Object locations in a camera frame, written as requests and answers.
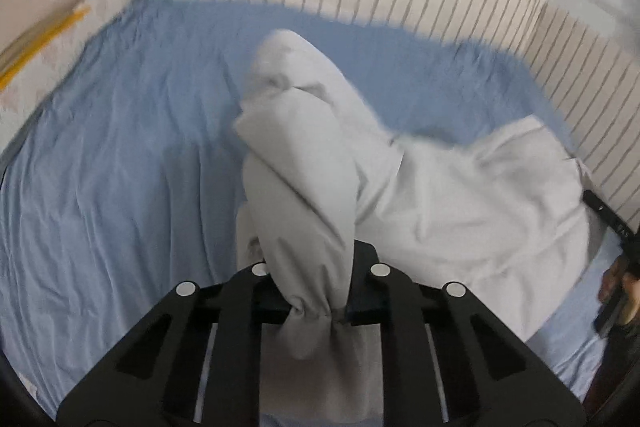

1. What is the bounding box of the blue bed sheet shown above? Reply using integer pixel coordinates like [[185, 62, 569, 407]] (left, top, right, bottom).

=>
[[0, 0, 631, 427]]

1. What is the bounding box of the floral cloth with yellow stripes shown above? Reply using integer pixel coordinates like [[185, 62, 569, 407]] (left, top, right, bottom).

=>
[[0, 0, 143, 122]]

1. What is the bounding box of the person's right hand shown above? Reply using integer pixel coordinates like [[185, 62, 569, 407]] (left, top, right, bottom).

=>
[[599, 254, 640, 325]]

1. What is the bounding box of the white puffer jacket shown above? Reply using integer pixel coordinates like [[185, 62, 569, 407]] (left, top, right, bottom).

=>
[[232, 29, 601, 425]]

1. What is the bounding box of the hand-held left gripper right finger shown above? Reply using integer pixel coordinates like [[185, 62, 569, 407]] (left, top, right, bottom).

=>
[[344, 241, 586, 427]]

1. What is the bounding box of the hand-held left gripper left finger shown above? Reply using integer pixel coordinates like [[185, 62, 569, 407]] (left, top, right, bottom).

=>
[[56, 262, 290, 427]]

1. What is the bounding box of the person's right forearm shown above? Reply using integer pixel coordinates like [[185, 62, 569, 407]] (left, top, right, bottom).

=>
[[582, 314, 640, 410]]

